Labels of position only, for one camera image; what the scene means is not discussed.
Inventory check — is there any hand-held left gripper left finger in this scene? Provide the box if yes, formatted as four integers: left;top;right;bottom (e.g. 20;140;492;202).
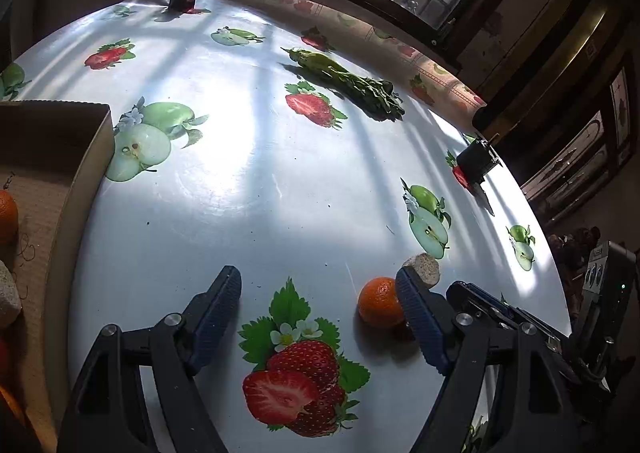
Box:
56;264;243;453

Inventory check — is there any bunch of leafy greens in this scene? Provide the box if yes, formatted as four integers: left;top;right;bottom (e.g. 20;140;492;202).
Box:
281;47;406;118

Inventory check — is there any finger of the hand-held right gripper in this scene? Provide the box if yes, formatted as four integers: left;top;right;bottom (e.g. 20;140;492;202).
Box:
492;313;576;364
446;280;551;334

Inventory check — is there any black clamp device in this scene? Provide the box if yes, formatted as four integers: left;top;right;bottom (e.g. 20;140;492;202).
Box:
456;133;501;185

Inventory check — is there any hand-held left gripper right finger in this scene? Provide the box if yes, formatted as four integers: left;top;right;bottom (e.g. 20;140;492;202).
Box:
395;266;583;453

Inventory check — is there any cardboard box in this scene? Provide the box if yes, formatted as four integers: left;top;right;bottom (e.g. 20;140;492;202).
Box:
0;100;115;453

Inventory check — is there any orange tangerine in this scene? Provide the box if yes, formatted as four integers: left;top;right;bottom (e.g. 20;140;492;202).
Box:
0;190;19;246
357;277;405;329

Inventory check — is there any fruit-printed tablecloth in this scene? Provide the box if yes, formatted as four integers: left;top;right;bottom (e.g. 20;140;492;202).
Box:
0;0;573;453

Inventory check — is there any beige stone piece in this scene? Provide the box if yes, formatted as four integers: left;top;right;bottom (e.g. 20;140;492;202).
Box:
402;253;441;290

